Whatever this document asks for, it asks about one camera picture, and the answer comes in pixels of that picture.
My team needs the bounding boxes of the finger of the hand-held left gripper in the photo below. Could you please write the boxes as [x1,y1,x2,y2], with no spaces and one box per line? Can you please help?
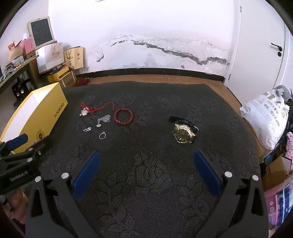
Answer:
[0,134,29,158]
[0,137,53,170]

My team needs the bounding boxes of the gold watch black strap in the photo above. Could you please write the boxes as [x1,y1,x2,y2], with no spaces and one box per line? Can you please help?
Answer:
[169,116,199,144]

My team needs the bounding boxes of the flat yellow box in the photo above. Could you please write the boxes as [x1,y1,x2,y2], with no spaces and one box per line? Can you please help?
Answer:
[47,66,74,83]

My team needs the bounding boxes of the woven straw bag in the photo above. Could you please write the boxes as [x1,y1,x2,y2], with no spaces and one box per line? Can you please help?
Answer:
[8,41,23,62]

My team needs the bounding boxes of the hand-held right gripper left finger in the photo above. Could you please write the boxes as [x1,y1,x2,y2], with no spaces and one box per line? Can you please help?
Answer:
[25,151,108,238]

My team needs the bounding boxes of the brown cardboard box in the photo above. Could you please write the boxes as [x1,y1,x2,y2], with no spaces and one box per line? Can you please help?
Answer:
[60,71,77,88]

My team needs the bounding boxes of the person's left hand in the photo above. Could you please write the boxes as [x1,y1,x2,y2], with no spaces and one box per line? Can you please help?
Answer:
[5,187,30,225]

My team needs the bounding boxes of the red bead bracelet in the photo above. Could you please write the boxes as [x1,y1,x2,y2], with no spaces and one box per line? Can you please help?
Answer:
[114,108,134,125]

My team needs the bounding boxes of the black speakers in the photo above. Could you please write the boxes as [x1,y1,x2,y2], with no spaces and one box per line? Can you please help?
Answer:
[11,81,29,100]

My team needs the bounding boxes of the grey cloth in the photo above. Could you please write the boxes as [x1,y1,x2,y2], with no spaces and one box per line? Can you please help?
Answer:
[273,85,293,101]

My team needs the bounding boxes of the black door handle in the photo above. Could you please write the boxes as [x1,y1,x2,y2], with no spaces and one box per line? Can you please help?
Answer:
[271,42,283,57]

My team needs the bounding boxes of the pink purple box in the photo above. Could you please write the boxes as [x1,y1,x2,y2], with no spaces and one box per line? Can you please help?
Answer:
[263,181,293,231]

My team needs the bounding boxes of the white printed sack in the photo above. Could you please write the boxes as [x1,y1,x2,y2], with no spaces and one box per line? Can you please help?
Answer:
[240,88,290,150]

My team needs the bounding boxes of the beige framed tablet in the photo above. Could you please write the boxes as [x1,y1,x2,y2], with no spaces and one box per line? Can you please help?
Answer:
[28,16,55,48]

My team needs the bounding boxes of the white gift box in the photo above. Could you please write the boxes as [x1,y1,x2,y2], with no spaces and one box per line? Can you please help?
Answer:
[35,42,64,74]

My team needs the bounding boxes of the white door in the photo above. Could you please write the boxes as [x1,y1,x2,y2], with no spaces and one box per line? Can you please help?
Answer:
[229,0,293,90]

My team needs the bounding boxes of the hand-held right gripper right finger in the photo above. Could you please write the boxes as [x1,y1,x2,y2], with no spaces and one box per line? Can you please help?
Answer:
[193,150,268,238]

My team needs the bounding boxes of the black desk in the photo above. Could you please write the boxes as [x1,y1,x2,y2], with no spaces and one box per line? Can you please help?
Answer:
[0,54,40,108]

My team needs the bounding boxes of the yellow cardboard box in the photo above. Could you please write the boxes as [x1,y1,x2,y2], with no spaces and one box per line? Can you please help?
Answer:
[0,82,68,154]

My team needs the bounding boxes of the brown paper bag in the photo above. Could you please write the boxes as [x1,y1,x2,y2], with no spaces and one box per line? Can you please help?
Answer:
[64,46,85,70]

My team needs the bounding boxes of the red cord pendant necklace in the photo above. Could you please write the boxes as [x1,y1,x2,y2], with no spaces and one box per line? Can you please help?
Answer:
[79,102,115,117]

